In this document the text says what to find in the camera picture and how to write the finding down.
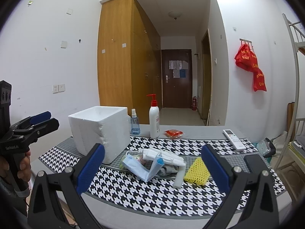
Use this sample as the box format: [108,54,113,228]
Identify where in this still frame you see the white styrofoam box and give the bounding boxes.
[68,106,130,164]

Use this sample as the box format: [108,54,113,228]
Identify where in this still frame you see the wall hook rail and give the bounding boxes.
[239,38,252,44]

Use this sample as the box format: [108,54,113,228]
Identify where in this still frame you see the blue spray bottle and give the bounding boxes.
[130,109,141,135]

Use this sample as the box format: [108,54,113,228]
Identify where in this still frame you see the red snack packet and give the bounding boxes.
[164,129,184,139]

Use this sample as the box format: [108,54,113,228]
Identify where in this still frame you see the white towel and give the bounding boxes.
[139,148,186,166]

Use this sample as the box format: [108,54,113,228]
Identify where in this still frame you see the houndstooth table mat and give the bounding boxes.
[38,134,287,219]

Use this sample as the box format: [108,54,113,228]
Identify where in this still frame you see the wooden wardrobe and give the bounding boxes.
[97,0,162,124]

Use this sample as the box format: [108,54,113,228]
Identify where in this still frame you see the red fire extinguisher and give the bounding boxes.
[192,96,197,111]

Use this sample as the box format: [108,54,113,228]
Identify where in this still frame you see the dark brown entrance door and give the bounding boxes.
[161,49,192,109]

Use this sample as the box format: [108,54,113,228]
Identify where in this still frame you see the white wall socket pair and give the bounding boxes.
[52,84,65,94]

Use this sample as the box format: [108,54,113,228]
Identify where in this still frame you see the black smartphone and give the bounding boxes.
[244,154,275,183]

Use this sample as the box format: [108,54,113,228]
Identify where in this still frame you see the person's left hand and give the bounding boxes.
[0,149,32,183]

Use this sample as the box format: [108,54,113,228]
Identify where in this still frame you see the ceiling lamp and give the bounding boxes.
[168,11,182,21]

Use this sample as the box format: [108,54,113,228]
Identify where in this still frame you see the blue surgical mask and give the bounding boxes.
[123,154,164,182]

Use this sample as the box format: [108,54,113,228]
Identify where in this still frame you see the white pump bottle red cap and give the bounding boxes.
[147,94,160,139]

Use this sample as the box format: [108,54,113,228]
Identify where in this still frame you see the yellow foam fruit net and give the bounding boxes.
[184,158,210,185]

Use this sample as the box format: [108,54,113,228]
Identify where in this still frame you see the grey sock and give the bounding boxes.
[158,165,178,177]

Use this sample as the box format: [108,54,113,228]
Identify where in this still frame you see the red hanging bags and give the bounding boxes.
[234,43,267,92]

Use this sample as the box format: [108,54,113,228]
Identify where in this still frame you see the white remote control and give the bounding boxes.
[223,129,246,152]

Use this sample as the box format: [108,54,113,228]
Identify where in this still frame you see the metal bunk bed frame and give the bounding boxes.
[274,13,304,171]

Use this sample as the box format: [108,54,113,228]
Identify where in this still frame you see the wooden side door frame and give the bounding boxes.
[201,30,212,126]

